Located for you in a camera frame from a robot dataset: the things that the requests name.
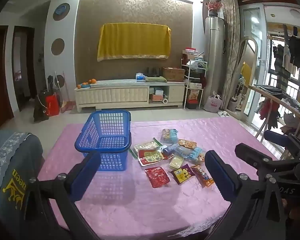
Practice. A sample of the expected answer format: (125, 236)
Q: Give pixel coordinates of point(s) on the black bag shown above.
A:
(40, 107)

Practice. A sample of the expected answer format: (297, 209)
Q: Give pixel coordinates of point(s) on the brown wooden door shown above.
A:
(0, 80)

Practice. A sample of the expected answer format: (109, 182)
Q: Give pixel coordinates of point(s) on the orange-red flat box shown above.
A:
(156, 98)

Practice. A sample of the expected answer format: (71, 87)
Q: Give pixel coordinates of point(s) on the pink tablecloth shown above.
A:
(140, 205)

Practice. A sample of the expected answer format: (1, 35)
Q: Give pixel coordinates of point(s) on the red tray snack packet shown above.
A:
(151, 157)

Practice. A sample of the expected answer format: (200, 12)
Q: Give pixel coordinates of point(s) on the black router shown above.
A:
(153, 72)

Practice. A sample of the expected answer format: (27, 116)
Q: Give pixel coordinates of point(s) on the orange cartoon snack packet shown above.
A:
(202, 176)

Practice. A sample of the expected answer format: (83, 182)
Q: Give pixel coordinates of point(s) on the yellow cloth cover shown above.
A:
(135, 40)

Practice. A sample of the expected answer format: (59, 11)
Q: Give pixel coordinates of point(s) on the brown cardboard box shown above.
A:
(173, 74)

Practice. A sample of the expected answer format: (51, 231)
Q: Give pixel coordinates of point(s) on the blue dish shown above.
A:
(83, 86)

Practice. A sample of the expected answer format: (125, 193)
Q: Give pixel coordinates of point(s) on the round brown wall disc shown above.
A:
(65, 15)
(58, 46)
(61, 81)

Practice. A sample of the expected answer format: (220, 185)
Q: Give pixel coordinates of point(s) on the red bag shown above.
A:
(52, 105)

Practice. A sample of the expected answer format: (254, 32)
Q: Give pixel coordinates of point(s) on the row of hanging clothes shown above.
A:
(295, 50)

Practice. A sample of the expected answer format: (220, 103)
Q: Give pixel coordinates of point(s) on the blue and white tissue box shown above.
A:
(140, 76)

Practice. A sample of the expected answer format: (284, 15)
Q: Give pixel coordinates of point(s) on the grey bin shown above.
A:
(232, 105)

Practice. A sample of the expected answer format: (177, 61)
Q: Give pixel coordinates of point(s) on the dark door frame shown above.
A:
(32, 67)

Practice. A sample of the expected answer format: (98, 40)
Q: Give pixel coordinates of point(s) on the chair with grey lace cover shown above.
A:
(12, 160)

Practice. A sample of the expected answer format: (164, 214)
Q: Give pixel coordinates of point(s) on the blue wall plate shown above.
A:
(60, 9)

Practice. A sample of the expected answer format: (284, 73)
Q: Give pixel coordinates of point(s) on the pale yellow cracker packet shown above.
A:
(176, 162)

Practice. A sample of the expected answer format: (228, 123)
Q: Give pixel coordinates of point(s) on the green folded cloth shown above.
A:
(156, 79)

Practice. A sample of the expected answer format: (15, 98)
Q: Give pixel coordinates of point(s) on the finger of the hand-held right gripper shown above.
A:
(275, 136)
(255, 153)

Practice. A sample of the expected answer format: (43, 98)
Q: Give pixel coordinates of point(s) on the blue plastic basket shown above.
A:
(102, 148)

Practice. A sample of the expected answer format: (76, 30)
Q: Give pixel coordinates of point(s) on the black umbrella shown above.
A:
(50, 83)

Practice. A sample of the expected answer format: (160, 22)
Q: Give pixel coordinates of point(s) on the red flowers in vase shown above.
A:
(213, 7)

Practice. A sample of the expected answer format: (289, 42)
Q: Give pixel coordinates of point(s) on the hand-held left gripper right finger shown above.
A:
(220, 175)

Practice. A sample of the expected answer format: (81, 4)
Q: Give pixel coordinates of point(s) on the blue and white small box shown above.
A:
(158, 91)

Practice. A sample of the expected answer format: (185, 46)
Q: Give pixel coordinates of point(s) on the cream TV cabinet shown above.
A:
(120, 93)

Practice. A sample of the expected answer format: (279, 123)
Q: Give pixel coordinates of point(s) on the arched floor mirror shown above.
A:
(245, 80)

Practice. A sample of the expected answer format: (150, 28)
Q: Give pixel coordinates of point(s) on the white paper roll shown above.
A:
(165, 100)

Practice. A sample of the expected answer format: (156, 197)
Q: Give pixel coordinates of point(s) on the wooden drying rack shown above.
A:
(270, 93)

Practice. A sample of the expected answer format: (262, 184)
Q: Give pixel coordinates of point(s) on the white shelf rack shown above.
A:
(186, 87)

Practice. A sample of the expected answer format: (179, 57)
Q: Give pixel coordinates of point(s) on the white slippers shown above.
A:
(223, 114)

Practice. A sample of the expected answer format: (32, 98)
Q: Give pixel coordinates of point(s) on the standing air conditioner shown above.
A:
(215, 55)

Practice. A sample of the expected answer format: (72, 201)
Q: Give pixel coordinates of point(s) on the small orange snack packet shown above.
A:
(187, 143)

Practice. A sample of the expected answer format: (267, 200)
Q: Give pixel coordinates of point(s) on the purple and yellow packet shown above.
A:
(183, 174)

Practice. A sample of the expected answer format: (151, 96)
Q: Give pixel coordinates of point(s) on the pink bag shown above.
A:
(212, 105)

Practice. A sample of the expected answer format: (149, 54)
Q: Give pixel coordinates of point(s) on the red garment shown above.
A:
(267, 112)

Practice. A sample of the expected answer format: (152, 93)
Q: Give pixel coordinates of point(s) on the red and white box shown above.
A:
(191, 51)

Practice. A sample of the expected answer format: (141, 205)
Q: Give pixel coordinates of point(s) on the patterned curtain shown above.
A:
(231, 42)

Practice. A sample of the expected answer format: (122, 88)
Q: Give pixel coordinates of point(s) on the pink broom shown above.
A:
(66, 106)

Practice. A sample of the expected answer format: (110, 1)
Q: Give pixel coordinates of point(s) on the light blue cartoon packet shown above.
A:
(193, 154)

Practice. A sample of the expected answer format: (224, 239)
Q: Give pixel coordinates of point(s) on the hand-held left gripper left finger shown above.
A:
(86, 170)

